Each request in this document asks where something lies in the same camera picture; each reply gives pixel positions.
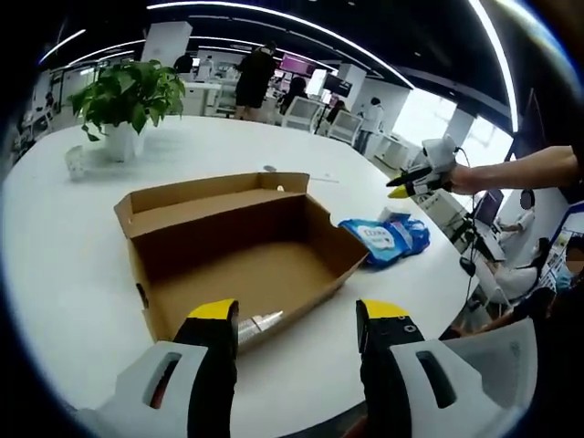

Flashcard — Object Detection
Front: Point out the white tube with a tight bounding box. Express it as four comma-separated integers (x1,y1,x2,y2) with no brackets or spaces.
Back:
236,309,286,348

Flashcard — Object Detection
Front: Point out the person's right hand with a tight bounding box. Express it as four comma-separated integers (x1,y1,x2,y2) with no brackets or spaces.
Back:
449,163,484,195

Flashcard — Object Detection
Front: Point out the brown cardboard shoe box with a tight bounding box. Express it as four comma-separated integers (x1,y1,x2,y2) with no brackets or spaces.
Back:
113,172,370,355

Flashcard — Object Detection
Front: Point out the black desk monitor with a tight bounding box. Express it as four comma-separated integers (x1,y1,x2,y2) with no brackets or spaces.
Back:
474,189,506,225

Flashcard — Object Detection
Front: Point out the blue white wall poster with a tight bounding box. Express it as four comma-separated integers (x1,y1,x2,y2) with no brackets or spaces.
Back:
546,200,584,294

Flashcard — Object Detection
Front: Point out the pink screen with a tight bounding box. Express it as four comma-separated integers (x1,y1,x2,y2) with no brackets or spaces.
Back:
280,53,317,75

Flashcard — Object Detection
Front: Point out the blue wet wipes packet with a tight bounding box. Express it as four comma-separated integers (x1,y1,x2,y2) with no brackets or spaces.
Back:
337,217,403,268

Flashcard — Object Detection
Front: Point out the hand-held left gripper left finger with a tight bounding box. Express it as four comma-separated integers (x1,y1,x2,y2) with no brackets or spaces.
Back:
75,298,240,438

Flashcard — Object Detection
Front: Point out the white paper cup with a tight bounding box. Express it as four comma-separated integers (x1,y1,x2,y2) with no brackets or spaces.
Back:
64,145,86,181

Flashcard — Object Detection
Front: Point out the long white carton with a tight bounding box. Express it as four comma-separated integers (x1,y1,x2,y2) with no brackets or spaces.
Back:
377,206,414,224

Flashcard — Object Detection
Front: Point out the white square pillar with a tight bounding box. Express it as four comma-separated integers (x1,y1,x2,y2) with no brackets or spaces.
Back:
141,21,193,66

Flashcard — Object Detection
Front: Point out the ceiling light strip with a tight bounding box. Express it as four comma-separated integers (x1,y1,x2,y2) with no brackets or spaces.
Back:
145,0,415,90
468,0,520,134

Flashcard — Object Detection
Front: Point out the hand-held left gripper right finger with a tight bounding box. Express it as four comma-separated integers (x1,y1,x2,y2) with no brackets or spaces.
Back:
355,298,507,438

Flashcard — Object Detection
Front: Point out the black hanging monitor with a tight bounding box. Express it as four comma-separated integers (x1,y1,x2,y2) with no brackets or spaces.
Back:
322,73,353,98

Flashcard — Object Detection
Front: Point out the white mesh office chair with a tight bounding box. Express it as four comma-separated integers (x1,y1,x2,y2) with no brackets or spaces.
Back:
282,96,321,131
328,111,364,143

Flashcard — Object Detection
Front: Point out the green potted plant white pot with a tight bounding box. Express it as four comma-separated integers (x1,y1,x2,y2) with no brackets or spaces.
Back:
68,58,187,163

